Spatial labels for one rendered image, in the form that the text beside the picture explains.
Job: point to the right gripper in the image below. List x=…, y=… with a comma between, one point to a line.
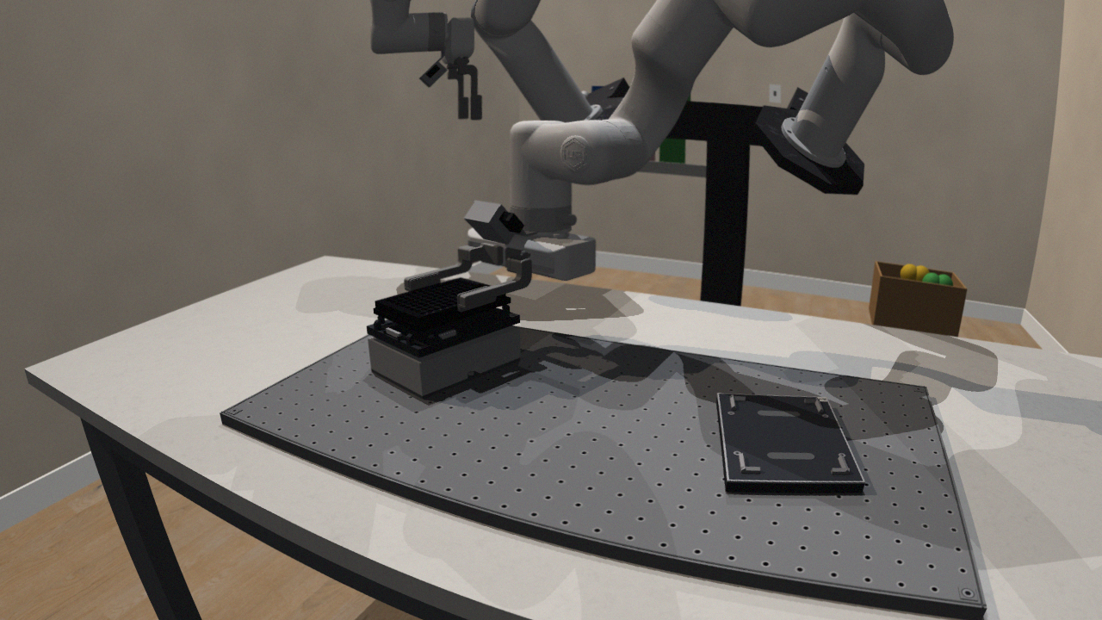
x=459, y=46

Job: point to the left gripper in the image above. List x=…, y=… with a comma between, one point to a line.
x=565, y=255

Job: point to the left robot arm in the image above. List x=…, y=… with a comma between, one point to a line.
x=671, y=46

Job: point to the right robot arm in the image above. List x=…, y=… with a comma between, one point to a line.
x=526, y=54

